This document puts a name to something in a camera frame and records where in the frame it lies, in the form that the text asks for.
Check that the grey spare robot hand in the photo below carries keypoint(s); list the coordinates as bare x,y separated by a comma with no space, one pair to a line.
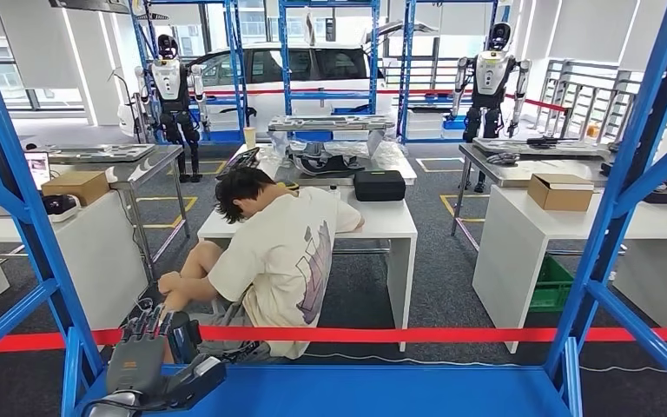
503,158

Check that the black hard case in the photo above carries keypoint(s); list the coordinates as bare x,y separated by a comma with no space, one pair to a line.
379,186

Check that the grey fixture tray on stand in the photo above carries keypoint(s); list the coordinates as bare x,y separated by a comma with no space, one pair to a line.
328,122

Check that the paper cup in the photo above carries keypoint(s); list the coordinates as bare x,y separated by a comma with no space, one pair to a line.
249,138

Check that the white metal railing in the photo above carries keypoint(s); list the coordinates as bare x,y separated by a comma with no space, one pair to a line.
592,98

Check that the blue plastic bin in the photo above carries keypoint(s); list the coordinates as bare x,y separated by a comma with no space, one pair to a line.
454,122

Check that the small white desk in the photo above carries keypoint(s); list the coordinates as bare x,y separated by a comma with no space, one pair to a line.
385,221

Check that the brown cardboard box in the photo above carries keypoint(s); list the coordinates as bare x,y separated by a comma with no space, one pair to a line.
561,193
74,187

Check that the black white headset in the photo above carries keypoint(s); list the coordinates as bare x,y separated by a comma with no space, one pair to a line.
60,207

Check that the black handheld tool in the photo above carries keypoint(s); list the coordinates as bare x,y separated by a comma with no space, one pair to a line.
543,140

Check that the white car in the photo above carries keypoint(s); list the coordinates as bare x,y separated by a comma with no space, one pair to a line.
264,112

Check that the long white desk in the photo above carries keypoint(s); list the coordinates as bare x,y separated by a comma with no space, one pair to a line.
512,259
97,253

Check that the black chrome barrier post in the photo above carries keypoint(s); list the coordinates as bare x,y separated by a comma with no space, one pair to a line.
183,339

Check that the black keyboard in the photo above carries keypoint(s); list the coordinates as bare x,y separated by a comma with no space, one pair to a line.
238,163

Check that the green plastic crate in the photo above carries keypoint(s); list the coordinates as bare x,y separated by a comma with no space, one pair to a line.
552,285

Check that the black white humanoid robot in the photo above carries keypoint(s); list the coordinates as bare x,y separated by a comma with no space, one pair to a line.
490,72
166,80

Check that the tall blue storage rack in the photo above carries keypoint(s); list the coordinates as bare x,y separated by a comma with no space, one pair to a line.
235,69
283,57
405,69

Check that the blue steel shelf rack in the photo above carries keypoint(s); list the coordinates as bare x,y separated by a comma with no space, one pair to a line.
368,391

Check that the black car trim part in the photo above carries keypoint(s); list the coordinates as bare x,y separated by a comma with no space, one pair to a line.
328,164

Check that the ceiling mounted grey panel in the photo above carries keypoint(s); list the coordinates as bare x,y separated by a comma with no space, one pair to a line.
89,6

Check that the white table with plastic wrap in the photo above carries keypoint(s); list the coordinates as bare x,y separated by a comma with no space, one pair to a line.
397,167

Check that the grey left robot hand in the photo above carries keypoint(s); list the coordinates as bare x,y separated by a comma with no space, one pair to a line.
138,362

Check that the flat grey fixture plate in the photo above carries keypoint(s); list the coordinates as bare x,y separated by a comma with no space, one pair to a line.
103,152
540,148

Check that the seated person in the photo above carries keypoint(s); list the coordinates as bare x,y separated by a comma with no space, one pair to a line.
281,247

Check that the open laptop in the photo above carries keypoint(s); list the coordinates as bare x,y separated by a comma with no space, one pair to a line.
39,167

